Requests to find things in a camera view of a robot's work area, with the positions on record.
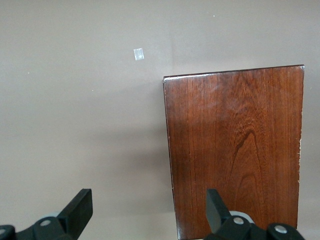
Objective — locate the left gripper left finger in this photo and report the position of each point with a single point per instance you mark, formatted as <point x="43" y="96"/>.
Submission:
<point x="75" y="215"/>

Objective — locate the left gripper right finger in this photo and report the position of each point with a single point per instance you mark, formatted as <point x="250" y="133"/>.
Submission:
<point x="217" y="215"/>

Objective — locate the dark red wooden cabinet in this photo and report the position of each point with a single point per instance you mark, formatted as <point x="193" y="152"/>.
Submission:
<point x="237" y="137"/>

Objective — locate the small clear tape piece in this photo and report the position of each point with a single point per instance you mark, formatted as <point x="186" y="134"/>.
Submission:
<point x="139" y="54"/>

